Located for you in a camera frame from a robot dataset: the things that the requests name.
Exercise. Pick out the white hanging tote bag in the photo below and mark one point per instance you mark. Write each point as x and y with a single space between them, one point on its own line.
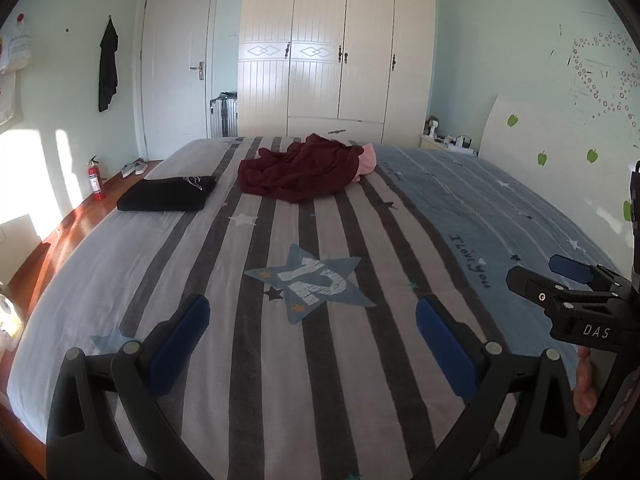
16 54

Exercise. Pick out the white room door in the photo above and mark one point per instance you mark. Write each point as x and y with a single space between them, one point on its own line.
173 74

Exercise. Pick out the red fire extinguisher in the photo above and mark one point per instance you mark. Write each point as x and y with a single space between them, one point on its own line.
95 179

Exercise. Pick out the cream four-door wardrobe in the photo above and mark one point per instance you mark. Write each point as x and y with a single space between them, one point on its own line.
351 70

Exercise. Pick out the white headboard with apples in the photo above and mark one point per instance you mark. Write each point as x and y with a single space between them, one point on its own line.
579 164

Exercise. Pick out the striped star bed sheet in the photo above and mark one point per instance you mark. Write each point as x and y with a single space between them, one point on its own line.
311 366

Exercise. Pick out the cluttered bedside table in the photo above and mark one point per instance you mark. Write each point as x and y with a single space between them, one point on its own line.
433 139

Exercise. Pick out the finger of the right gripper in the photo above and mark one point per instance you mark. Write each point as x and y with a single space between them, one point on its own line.
595 276
571 309

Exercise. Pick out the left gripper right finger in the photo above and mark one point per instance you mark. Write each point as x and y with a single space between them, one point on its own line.
518 420

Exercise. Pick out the dark red t-shirt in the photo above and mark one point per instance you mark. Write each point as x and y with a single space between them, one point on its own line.
291 195

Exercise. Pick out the silver suitcase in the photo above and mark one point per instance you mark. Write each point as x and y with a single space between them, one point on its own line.
224 115

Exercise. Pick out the white shoes on floor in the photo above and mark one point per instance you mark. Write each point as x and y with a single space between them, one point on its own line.
137 168

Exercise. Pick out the pink printed t-shirt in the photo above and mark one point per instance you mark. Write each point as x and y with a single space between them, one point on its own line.
366 162

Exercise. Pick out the person's right hand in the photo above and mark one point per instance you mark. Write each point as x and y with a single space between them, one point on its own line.
584 394

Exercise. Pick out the black hanging garment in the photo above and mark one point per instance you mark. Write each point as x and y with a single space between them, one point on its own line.
108 78

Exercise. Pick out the folded black garment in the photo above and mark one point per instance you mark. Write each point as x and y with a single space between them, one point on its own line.
184 194

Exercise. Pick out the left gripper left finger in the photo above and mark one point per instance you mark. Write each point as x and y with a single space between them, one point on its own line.
83 441

